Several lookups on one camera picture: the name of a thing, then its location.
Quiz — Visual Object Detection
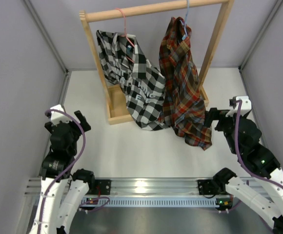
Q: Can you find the slotted grey cable duct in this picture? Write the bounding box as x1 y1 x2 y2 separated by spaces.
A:
80 197 231 208

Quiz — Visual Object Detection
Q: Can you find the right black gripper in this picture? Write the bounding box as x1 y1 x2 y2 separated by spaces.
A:
203 108 246 154

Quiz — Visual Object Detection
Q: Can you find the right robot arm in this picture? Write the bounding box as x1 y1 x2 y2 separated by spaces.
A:
204 108 283 234

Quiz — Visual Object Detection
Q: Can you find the aluminium mounting rail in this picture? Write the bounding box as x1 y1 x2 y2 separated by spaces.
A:
24 177 257 195

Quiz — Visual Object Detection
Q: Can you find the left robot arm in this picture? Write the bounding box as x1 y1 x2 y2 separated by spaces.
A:
30 105 96 234

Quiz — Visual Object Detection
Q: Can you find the left aluminium frame post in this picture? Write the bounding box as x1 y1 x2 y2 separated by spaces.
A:
21 0 71 104

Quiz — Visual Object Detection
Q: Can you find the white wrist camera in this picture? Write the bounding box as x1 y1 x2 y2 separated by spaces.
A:
225 96 252 117
45 104 70 125

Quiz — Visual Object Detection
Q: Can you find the right aluminium frame post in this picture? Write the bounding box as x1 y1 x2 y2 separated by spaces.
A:
238 0 283 73

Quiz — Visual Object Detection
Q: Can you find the pink wire hanger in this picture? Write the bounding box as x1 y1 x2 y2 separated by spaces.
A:
115 8 135 63

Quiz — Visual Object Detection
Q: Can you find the wooden clothes rack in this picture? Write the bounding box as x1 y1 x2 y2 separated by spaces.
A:
79 0 235 126

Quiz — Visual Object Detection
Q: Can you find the blue wire hanger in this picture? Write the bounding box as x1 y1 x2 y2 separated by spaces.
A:
180 0 190 40

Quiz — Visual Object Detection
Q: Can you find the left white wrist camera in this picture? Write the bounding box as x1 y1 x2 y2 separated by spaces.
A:
45 104 70 125

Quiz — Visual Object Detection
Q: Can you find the red brown plaid shirt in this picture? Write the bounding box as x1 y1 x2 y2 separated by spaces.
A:
159 17 212 150

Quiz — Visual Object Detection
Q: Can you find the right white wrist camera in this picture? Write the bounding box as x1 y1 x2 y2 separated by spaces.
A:
225 96 252 117

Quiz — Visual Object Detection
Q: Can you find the aluminium frame post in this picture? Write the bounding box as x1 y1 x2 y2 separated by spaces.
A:
238 0 283 73
21 0 71 104

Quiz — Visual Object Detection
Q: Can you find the black white checkered shirt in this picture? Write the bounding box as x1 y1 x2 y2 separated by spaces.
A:
96 30 167 131

